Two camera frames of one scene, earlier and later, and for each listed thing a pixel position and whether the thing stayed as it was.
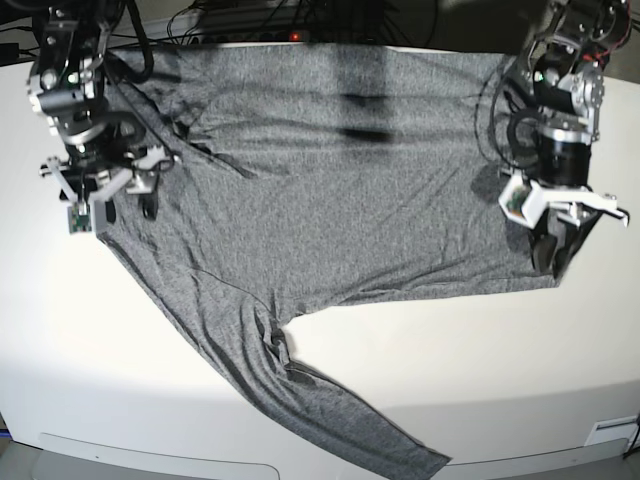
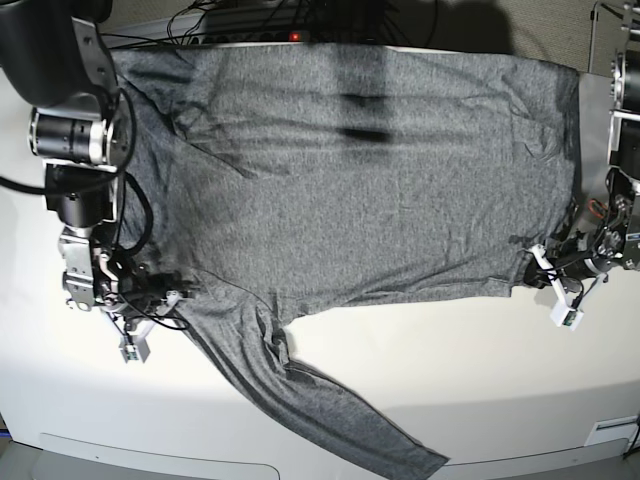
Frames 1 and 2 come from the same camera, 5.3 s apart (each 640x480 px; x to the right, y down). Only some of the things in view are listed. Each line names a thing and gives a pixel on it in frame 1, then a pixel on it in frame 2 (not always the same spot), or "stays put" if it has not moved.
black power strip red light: x=279 y=36 stays put
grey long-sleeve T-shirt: x=311 y=180 stays put
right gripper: x=562 y=187 -> x=564 y=268
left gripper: x=95 y=165 -> x=136 y=299
